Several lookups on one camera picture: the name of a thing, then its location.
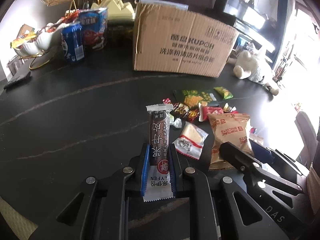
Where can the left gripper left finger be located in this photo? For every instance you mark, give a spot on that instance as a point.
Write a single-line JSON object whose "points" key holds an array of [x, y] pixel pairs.
{"points": [[98, 208]]}

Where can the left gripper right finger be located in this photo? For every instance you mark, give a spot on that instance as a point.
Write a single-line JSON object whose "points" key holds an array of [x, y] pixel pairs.
{"points": [[222, 212]]}

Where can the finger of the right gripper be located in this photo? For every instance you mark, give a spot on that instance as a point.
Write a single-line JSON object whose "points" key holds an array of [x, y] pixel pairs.
{"points": [[280, 164], [242, 161]]}

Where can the brown haw roll snack bar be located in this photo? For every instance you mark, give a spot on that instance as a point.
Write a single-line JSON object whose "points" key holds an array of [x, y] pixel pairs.
{"points": [[157, 182]]}

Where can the green cracker packet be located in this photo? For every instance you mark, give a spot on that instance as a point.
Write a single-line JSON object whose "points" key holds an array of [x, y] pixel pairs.
{"points": [[192, 98]]}

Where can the orange biscuit packet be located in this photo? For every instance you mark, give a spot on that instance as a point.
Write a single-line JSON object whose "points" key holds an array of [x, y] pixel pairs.
{"points": [[229, 127]]}

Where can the white red cake packet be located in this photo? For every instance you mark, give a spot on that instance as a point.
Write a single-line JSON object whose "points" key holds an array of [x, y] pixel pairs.
{"points": [[191, 141]]}

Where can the red snack packet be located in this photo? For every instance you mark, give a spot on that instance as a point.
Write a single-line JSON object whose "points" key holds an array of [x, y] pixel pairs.
{"points": [[205, 110]]}

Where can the small green candy packet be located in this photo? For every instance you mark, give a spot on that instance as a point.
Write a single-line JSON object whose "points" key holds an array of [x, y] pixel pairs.
{"points": [[225, 93]]}

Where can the dark red candy wrapper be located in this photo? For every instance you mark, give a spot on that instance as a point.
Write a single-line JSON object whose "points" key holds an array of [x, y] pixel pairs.
{"points": [[180, 110]]}

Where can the white plush sheep toy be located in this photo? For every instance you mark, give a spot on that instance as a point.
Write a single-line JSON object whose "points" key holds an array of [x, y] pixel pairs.
{"points": [[253, 68]]}

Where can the brown cardboard box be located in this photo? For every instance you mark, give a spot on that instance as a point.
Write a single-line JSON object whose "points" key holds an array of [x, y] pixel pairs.
{"points": [[168, 39]]}

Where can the black remote control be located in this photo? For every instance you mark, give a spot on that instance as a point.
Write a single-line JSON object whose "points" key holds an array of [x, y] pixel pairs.
{"points": [[16, 80]]}

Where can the blue soda can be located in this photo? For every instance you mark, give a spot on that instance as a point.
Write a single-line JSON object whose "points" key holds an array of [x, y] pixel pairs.
{"points": [[72, 44]]}

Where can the white shell bowl lower tier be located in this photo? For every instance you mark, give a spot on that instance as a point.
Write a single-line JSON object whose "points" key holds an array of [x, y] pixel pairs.
{"points": [[36, 43]]}

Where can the blue snack box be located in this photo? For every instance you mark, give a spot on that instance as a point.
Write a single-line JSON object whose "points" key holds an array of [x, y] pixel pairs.
{"points": [[94, 26]]}

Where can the cream mountain shaped ornament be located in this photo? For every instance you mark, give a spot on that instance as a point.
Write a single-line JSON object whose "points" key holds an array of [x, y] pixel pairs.
{"points": [[116, 10]]}

